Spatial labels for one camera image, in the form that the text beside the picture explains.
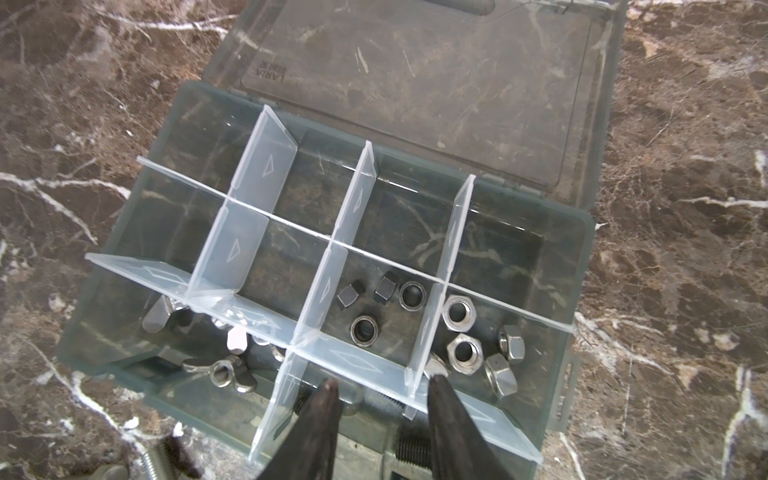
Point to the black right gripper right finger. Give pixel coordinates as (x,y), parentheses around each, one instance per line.
(458,450)

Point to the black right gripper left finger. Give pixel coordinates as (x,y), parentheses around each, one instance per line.
(309,451)

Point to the silver hex nut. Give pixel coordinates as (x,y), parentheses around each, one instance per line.
(511,344)
(459,313)
(465,354)
(435,366)
(500,376)

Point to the clear grey compartment organizer box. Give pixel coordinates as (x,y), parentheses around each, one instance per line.
(455,143)

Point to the black hex bolt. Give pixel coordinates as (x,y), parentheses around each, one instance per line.
(413,446)

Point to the silver hex bolt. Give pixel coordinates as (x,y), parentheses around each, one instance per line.
(156,463)

